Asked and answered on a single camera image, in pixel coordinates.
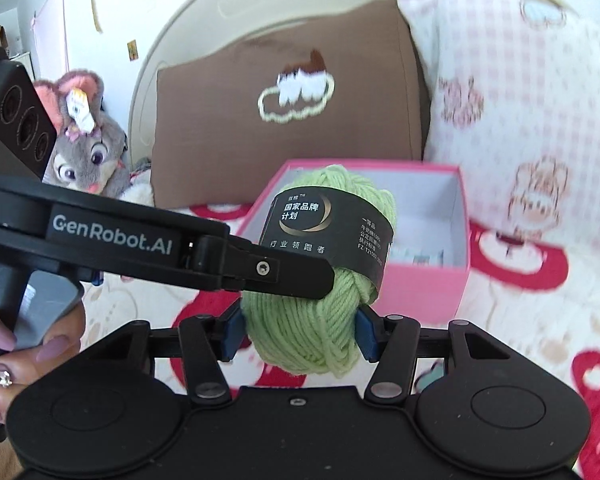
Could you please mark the brown pillow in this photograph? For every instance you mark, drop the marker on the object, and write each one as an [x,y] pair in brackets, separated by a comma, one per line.
[205,135]

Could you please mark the pink checked pillow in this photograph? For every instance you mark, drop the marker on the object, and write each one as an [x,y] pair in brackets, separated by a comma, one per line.
[530,110]

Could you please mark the pink cardboard box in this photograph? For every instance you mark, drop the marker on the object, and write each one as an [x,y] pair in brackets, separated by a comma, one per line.
[420,290]

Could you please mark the pink wall hanging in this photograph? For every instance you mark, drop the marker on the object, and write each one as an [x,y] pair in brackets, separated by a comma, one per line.
[47,20]

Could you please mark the bear printed blanket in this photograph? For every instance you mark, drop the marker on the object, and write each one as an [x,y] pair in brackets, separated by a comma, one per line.
[530,300]

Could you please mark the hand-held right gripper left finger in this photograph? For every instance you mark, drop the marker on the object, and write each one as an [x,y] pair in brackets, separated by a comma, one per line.
[232,335]

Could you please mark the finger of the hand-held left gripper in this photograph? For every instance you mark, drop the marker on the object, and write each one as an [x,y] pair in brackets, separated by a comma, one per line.
[280,272]

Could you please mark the small wall sticker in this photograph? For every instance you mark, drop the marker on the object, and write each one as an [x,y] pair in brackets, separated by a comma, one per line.
[132,50]

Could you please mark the grey plush rabbit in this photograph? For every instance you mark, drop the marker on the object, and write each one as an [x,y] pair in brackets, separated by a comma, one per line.
[85,160]

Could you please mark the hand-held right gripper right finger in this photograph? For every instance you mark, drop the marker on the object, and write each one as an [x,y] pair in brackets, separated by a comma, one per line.
[366,335]

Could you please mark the person's left hand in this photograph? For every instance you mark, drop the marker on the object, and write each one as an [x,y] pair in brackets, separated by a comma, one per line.
[55,350]

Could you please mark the white fluffy plush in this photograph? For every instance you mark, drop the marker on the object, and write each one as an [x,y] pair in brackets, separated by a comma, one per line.
[137,190]

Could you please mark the cream bed headboard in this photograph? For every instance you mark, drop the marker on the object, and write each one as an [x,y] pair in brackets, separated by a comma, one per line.
[190,20]

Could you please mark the green yarn ball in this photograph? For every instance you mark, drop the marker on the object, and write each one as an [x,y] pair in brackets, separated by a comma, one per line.
[305,330]

